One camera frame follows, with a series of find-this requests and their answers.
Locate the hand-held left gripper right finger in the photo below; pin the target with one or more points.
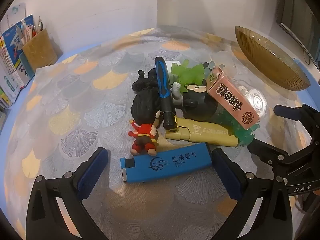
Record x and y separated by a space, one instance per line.
227 175

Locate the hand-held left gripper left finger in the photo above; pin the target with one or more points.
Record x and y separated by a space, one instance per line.
92 172

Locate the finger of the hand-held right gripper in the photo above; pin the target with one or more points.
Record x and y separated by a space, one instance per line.
265 150
285 110

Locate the yellow lighter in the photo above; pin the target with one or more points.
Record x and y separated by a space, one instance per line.
205 132

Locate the amber ribbed glass bowl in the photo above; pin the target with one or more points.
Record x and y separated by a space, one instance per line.
270 62

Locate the pink carton box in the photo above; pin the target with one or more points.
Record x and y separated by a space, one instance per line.
232 100

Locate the red-suited doll figurine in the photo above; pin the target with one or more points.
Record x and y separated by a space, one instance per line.
145 135

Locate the blue lighter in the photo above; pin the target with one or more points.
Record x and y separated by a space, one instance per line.
162 165

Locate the black mouse head figure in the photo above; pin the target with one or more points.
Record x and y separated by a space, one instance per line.
200 107

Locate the clear plastic shell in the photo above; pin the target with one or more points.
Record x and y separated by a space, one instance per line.
227 62

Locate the small white and blue figurine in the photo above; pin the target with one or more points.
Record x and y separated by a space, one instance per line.
177 90

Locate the green translucent toy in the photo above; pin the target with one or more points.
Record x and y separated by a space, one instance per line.
192 75

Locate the black dog figurine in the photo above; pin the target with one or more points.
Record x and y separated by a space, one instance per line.
145 82

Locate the blue and black utility knife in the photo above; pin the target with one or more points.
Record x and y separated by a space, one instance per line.
163 87

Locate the white charger block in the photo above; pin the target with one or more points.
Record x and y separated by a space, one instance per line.
175 63

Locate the ginkgo leaf printed tablecloth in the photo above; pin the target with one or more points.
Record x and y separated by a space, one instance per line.
87 105

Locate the dark monitor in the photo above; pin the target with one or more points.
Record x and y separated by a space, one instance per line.
295 5

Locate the tan pen holder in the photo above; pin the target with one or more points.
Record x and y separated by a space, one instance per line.
40 52

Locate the row of books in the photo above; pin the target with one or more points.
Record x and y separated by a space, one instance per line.
10 62

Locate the white pole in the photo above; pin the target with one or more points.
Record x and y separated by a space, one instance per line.
166 12

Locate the bundle of pens and pencils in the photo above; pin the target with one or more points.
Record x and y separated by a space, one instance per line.
30 30

